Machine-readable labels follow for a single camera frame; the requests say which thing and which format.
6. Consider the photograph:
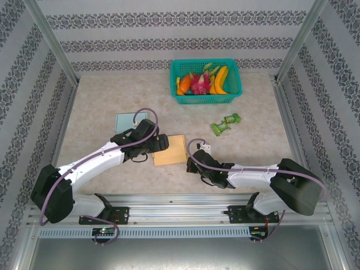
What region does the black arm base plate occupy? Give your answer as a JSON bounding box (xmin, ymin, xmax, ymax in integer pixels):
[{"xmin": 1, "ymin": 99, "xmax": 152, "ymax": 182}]
[
  {"xmin": 227, "ymin": 205, "xmax": 281, "ymax": 225},
  {"xmin": 78, "ymin": 206, "xmax": 130, "ymax": 226}
]

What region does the pink dragon fruit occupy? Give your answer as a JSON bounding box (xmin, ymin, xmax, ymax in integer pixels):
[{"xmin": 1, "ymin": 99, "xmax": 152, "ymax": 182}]
[{"xmin": 188, "ymin": 63, "xmax": 220, "ymax": 95}]

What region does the light blue paper box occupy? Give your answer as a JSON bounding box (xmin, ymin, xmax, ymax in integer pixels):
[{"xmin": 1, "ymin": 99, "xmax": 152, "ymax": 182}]
[{"xmin": 114, "ymin": 112, "xmax": 149, "ymax": 135}]

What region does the aluminium frame post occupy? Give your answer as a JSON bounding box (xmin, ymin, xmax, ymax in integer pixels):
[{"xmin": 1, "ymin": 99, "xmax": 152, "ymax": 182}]
[
  {"xmin": 24, "ymin": 0, "xmax": 80, "ymax": 86},
  {"xmin": 274, "ymin": 0, "xmax": 329, "ymax": 84}
]

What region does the perforated metal cable tray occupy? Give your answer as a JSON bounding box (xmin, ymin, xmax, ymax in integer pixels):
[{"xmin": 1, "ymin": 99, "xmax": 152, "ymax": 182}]
[{"xmin": 38, "ymin": 226, "xmax": 251, "ymax": 240}]

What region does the teal plastic basket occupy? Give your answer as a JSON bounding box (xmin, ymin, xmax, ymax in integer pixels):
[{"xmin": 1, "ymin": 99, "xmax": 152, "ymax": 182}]
[{"xmin": 169, "ymin": 58, "xmax": 243, "ymax": 105}]

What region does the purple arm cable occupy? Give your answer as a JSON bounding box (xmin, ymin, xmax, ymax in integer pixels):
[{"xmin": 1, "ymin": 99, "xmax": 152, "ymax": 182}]
[
  {"xmin": 39, "ymin": 107, "xmax": 160, "ymax": 245},
  {"xmin": 187, "ymin": 138, "xmax": 329, "ymax": 245}
]

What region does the orange toy fruit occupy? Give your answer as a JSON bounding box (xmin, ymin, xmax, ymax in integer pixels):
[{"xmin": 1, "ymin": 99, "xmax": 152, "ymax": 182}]
[{"xmin": 179, "ymin": 75, "xmax": 192, "ymax": 95}]

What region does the small circuit board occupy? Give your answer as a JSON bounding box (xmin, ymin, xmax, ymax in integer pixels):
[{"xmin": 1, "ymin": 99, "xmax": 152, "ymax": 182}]
[
  {"xmin": 92, "ymin": 227, "xmax": 116, "ymax": 236},
  {"xmin": 250, "ymin": 226, "xmax": 269, "ymax": 237}
]

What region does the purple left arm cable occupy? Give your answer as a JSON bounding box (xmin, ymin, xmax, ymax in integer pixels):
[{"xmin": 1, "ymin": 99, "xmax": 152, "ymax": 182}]
[{"xmin": 39, "ymin": 107, "xmax": 160, "ymax": 245}]

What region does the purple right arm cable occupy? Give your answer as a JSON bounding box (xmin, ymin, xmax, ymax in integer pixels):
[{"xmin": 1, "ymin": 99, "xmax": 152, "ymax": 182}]
[{"xmin": 187, "ymin": 138, "xmax": 329, "ymax": 245}]

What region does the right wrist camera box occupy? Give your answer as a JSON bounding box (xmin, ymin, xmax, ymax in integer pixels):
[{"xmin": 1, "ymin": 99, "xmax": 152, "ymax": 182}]
[{"xmin": 196, "ymin": 142, "xmax": 212, "ymax": 155}]

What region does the aluminium side rail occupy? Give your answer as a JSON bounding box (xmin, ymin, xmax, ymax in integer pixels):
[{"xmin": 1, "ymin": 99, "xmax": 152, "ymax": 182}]
[
  {"xmin": 272, "ymin": 81, "xmax": 320, "ymax": 202},
  {"xmin": 39, "ymin": 84, "xmax": 79, "ymax": 205}
]

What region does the green biscuit packet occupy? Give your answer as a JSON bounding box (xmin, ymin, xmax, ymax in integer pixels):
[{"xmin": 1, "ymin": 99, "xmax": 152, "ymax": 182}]
[
  {"xmin": 210, "ymin": 122, "xmax": 232, "ymax": 137},
  {"xmin": 223, "ymin": 112, "xmax": 242, "ymax": 124}
]

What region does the yellow paper box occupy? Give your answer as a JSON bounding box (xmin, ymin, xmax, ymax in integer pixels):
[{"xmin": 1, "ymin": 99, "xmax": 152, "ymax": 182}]
[{"xmin": 152, "ymin": 134, "xmax": 188, "ymax": 167}]

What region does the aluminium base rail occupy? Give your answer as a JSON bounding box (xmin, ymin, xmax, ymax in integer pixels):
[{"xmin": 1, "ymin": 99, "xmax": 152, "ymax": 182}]
[{"xmin": 26, "ymin": 193, "xmax": 334, "ymax": 226}]

